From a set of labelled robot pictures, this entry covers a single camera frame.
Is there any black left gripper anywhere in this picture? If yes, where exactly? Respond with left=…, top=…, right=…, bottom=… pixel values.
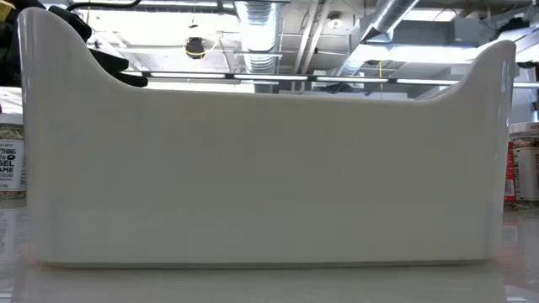
left=46, top=4, right=149, bottom=88

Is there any seasoning jar with white lid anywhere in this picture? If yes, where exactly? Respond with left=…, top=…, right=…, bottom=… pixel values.
left=0, top=112, right=27, bottom=199
left=508, top=121, right=539, bottom=203

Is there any long linear ceiling light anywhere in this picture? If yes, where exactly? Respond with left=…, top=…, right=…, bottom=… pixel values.
left=121, top=70, right=539, bottom=90

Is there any white plastic storage bin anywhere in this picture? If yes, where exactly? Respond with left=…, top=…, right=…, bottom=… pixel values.
left=16, top=6, right=518, bottom=268

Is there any black hanging ceiling camera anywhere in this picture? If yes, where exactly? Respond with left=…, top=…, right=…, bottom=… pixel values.
left=184, top=36, right=207, bottom=61

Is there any yellow cable tag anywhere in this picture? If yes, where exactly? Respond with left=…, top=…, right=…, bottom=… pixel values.
left=0, top=0, right=16, bottom=22

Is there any ribbed silver ventilation duct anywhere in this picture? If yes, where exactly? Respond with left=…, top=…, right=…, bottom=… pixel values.
left=233, top=0, right=281, bottom=76

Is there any smooth silver ventilation duct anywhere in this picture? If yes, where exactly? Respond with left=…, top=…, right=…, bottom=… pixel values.
left=336, top=0, right=422, bottom=79

